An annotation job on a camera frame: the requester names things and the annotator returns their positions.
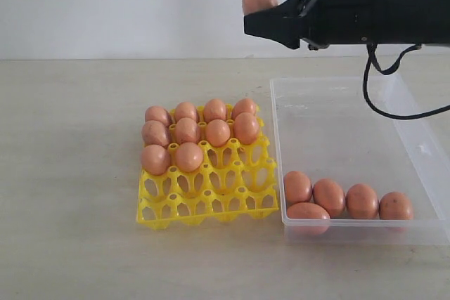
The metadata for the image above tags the brown egg packed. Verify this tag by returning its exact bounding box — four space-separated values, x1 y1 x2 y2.
144 105 172 126
203 98 227 123
231 98 257 119
174 101 199 122

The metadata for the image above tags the clear plastic container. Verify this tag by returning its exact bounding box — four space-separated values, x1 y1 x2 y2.
270 74 449 245

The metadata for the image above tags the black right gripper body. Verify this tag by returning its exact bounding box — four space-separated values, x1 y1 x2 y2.
300 0 362 51

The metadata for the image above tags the black camera cable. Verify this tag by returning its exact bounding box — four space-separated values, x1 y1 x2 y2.
352 0 450 119

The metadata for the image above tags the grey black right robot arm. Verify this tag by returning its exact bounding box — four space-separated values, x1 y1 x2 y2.
244 0 449 51

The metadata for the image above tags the yellow plastic egg tray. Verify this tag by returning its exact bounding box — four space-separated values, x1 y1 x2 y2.
136 133 278 230

